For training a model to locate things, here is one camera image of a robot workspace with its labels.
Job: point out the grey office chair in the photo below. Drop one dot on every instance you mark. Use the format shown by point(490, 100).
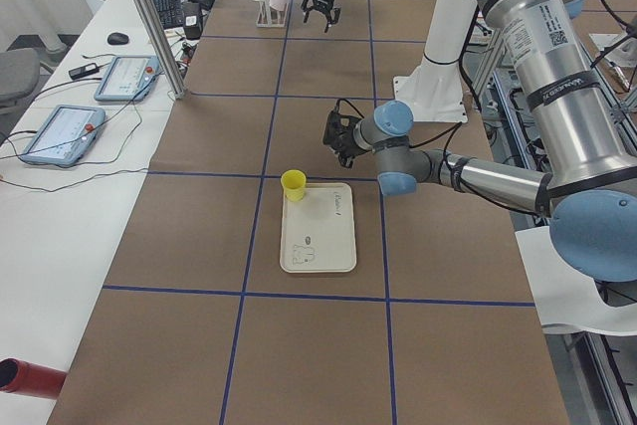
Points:
point(20, 72)

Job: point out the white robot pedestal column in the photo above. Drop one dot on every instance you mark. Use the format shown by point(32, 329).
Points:
point(434, 90)

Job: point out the red cylinder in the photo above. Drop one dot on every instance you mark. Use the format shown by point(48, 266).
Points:
point(26, 378)

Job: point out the black computer mouse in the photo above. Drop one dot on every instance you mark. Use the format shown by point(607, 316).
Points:
point(117, 39)

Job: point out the far blue teach pendant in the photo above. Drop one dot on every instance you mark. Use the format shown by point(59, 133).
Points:
point(127, 78)

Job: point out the near blue teach pendant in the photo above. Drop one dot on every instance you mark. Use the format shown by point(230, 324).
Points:
point(66, 135)

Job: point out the yellow plastic cup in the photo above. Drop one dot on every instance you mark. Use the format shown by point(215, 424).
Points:
point(294, 182)

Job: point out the aluminium frame post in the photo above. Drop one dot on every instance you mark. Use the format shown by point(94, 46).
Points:
point(152, 25)

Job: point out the cream plastic tray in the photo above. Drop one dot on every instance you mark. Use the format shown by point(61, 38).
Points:
point(318, 234)

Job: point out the blue teach pendant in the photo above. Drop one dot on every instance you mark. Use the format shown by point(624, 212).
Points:
point(127, 78)
point(66, 135)

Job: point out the black keyboard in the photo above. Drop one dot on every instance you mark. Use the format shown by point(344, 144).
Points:
point(169, 12)

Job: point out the white wire cup rack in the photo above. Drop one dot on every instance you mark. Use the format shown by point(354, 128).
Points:
point(269, 18)

